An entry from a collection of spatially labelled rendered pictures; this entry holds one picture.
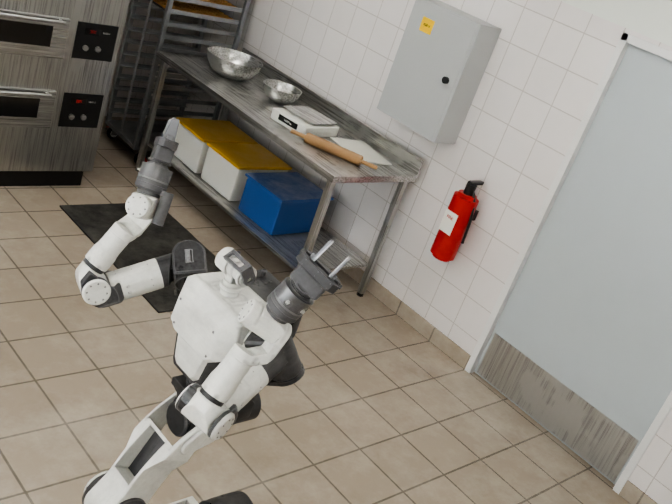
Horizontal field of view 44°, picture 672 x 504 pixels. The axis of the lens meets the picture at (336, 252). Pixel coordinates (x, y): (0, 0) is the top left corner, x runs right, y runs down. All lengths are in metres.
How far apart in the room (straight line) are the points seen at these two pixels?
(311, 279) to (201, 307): 0.46
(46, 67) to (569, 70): 2.95
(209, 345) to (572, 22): 2.99
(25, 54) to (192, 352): 3.10
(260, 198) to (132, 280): 2.88
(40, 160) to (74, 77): 0.56
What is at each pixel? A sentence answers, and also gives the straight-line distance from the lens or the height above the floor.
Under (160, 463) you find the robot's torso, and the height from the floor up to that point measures 0.72.
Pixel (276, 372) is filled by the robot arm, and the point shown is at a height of 1.17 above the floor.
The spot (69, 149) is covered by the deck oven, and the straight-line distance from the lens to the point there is 5.52.
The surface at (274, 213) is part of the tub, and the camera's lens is 5.12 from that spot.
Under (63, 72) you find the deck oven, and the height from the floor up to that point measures 0.77.
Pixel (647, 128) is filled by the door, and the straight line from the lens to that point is 4.41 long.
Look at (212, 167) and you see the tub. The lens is 5.59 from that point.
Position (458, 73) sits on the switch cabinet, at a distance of 4.74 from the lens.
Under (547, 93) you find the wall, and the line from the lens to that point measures 4.65.
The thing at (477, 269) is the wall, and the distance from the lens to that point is 4.90.
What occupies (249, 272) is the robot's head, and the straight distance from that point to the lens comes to 2.19.
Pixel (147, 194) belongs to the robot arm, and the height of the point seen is 1.40.
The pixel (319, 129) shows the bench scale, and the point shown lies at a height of 0.94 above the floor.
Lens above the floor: 2.33
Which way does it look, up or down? 23 degrees down
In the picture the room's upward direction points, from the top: 20 degrees clockwise
